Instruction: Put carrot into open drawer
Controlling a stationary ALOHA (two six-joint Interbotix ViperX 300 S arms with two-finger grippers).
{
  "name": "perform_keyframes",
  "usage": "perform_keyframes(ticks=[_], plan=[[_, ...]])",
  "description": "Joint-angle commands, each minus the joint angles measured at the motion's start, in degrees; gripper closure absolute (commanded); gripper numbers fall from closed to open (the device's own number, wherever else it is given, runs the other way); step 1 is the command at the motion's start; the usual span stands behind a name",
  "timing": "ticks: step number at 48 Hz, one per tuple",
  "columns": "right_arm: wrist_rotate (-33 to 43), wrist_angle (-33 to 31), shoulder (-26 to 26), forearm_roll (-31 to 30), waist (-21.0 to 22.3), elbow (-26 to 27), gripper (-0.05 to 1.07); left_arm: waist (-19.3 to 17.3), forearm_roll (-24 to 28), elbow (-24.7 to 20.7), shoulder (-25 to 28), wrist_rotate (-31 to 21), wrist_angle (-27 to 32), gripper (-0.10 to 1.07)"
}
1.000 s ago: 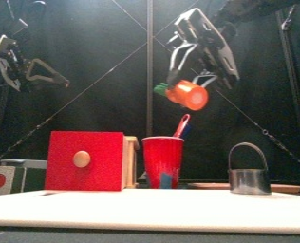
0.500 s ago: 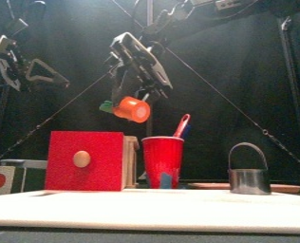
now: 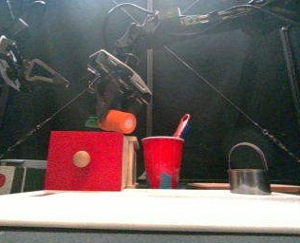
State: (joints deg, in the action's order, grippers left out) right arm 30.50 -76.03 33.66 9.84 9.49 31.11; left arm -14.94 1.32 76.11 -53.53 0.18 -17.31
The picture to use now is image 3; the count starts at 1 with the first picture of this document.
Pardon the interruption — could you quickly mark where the orange toy carrot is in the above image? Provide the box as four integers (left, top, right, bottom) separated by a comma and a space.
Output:
85, 109, 138, 135

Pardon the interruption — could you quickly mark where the blue plastic utensil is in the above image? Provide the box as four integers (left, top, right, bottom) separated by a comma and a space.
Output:
183, 123, 192, 140

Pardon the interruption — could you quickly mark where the white cutting board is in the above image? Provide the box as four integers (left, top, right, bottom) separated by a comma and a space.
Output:
0, 188, 300, 235

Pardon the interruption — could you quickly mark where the thin diagonal brace cable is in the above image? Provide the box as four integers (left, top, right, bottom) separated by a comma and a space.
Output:
0, 89, 92, 166
162, 47, 300, 174

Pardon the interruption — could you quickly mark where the black frame side post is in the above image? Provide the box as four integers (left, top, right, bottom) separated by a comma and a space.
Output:
280, 26, 300, 182

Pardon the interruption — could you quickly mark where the small metal cup with handle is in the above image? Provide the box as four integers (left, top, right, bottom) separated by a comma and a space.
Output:
227, 141, 273, 196

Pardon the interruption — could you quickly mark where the wooden box with red drawer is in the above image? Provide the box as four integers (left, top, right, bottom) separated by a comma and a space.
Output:
44, 130, 141, 192

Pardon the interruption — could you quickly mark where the vertical metal frame pole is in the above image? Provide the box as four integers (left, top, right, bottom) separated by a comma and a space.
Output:
146, 0, 156, 138

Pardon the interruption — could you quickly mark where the red plastic cup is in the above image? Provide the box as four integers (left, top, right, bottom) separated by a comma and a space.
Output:
140, 135, 188, 190

